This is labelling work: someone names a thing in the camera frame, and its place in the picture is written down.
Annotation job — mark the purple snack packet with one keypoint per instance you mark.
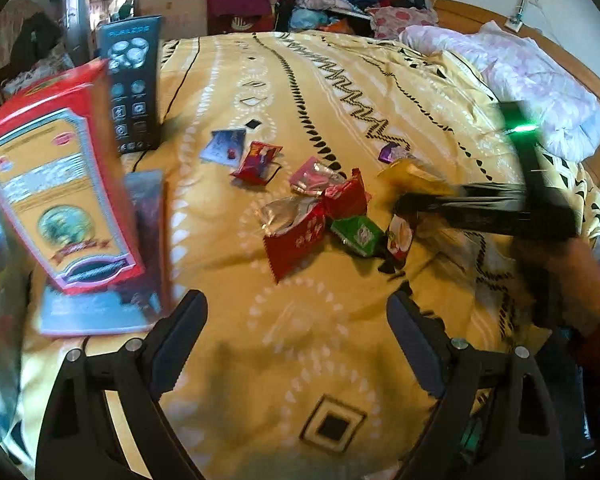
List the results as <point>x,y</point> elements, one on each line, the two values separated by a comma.
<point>392,152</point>

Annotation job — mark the dark door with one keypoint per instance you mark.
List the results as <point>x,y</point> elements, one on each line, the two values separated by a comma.
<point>75,15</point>

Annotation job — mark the grey-blue chocolate packet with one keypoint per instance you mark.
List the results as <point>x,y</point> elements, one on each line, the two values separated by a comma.
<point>222,146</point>

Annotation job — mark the yellow snack packet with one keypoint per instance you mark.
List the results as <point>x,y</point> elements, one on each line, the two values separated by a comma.
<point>410,175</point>

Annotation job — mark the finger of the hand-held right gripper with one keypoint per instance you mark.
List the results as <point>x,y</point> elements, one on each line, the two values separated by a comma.
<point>430,205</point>

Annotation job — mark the clear silver snack packet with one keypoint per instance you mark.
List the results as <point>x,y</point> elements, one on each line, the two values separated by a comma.
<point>280,212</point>

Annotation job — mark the wall socket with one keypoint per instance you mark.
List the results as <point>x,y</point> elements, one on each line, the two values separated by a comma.
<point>515,21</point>

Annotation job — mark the large cardboard box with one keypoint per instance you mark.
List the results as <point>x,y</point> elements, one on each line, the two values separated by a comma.
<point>172,15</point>

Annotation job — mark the red and white snack packet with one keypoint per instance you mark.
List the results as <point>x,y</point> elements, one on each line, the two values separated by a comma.
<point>397,235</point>

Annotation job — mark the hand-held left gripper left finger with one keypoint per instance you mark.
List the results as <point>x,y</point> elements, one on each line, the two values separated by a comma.
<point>180,345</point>

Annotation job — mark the pink floral pillow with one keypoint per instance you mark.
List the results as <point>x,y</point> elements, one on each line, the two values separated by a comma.
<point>402,22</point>

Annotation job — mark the plain red snack packet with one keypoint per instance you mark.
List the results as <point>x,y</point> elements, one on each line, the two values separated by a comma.
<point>347,197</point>

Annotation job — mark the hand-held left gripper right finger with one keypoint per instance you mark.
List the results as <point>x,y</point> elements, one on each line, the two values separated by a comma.
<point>415,350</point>

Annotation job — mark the wooden headboard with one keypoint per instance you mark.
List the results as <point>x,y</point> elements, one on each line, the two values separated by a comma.
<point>470,10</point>

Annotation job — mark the person's right hand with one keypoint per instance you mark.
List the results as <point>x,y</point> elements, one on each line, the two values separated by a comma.
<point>565,280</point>

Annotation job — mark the red and gold box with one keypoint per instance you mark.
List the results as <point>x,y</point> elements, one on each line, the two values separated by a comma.
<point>55,175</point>

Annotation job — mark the white pink quilt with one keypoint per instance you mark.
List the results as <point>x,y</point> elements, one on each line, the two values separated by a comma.
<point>520,75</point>

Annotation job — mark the black shaver box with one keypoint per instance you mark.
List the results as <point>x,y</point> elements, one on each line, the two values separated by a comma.
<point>130,85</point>

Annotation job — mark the green snack packet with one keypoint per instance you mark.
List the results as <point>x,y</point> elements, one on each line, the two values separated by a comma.
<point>357,232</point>

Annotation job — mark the black jacket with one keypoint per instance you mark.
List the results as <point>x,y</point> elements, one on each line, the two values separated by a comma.
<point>37,37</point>

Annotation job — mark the pink snack packet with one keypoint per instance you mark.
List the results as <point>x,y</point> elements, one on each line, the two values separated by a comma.
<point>312,175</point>

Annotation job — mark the red snack packet blue picture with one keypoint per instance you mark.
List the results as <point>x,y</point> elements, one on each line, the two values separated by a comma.
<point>257,162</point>

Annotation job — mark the pink striped cloth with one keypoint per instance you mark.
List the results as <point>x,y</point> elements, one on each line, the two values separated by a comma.
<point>12,15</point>

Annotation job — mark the red snack packet white prints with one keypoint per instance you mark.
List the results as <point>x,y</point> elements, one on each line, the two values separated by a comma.
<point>295,242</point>

